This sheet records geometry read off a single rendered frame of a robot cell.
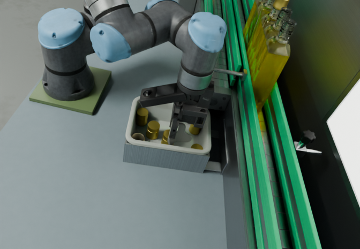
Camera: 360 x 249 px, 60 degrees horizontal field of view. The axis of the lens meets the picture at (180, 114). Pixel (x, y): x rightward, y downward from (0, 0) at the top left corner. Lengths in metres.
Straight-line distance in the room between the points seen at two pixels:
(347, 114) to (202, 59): 0.33
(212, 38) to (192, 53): 0.06
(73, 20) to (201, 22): 0.39
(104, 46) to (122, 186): 0.37
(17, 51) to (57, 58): 1.61
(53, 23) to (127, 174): 0.43
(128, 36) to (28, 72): 1.74
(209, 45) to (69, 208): 0.48
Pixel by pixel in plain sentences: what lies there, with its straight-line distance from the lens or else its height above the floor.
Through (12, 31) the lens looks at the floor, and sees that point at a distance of 2.71.
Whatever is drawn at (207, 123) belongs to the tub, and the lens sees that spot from 0.86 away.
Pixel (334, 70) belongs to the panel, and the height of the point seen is 1.08.
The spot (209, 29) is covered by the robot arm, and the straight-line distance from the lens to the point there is 0.60.
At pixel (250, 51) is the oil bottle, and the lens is 0.94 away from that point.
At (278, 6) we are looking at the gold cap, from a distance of 0.88.
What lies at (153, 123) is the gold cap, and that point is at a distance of 0.86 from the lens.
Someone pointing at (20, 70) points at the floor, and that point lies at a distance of 2.33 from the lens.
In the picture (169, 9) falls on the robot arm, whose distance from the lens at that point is 0.67.
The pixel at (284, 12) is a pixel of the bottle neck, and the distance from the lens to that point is 0.82.
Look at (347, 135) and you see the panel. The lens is 0.73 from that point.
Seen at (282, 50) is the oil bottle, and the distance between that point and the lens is 0.79.
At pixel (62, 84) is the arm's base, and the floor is 0.82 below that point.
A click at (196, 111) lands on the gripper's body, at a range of 0.73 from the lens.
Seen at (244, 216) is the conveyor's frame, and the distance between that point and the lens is 0.69.
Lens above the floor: 1.45
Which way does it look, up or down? 45 degrees down
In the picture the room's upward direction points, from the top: 15 degrees clockwise
